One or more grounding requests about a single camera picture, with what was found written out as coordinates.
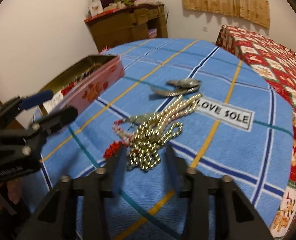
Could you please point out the blue plaid tablecloth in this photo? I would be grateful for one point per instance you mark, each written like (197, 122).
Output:
(241, 126)

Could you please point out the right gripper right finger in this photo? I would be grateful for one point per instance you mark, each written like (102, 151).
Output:
(235, 216)

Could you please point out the white printed box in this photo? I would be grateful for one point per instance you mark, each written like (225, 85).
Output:
(95, 7)

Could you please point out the silver wristwatch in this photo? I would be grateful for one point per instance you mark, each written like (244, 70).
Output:
(182, 87)

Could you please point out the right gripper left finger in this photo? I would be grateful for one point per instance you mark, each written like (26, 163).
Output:
(55, 217)

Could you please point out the brown wooden cabinet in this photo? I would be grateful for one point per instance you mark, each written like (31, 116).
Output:
(130, 24)

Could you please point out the bed with red quilt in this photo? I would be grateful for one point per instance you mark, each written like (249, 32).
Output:
(277, 65)

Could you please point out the pink metal tin box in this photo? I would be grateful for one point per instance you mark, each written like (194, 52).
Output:
(82, 83)

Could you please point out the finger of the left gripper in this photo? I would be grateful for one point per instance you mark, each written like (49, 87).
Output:
(12, 108)
(48, 124)

